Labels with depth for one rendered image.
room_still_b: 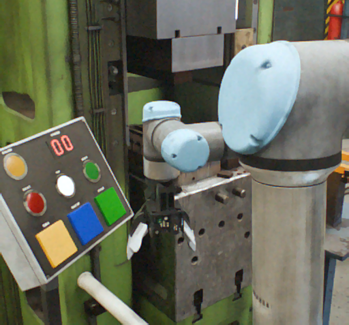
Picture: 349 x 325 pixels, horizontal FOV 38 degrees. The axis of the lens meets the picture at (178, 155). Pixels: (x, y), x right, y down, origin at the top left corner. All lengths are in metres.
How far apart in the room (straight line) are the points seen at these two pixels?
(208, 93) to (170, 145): 1.00
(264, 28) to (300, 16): 7.78
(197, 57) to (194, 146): 0.65
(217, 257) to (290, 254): 1.13
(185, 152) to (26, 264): 0.40
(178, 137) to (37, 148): 0.37
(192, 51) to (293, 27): 8.15
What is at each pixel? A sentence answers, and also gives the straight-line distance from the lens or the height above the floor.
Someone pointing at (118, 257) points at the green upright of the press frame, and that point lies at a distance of 1.72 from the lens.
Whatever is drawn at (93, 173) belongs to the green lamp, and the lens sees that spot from 1.22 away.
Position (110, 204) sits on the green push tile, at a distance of 1.23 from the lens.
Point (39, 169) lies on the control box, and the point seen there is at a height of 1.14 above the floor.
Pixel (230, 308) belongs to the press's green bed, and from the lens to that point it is 1.90.
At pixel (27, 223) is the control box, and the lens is 1.06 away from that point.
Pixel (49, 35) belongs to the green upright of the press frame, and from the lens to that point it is 1.40.
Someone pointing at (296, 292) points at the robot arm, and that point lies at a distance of 0.62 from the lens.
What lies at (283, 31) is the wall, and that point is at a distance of 9.46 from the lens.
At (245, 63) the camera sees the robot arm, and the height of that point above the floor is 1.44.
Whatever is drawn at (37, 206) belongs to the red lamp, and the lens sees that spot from 1.08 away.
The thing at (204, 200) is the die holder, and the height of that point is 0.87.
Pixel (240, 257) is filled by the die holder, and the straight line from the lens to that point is 1.81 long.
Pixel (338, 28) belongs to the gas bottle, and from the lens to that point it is 8.99.
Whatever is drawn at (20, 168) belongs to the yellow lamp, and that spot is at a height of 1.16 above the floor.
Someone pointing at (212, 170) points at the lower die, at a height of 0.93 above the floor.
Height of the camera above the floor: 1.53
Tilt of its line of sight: 20 degrees down
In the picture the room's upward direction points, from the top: straight up
